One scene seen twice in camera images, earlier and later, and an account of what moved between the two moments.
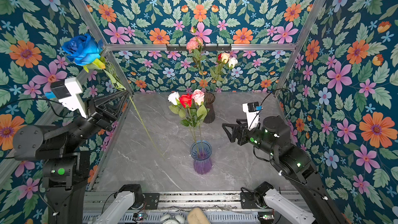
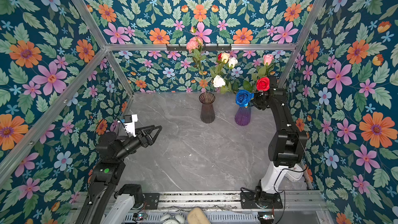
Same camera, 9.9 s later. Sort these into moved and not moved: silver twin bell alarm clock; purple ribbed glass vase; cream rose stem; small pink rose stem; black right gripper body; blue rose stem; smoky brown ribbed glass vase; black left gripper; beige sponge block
Moved: blue rose stem; black left gripper; purple ribbed glass vase; small pink rose stem; black right gripper body
Not moved: beige sponge block; silver twin bell alarm clock; cream rose stem; smoky brown ribbed glass vase
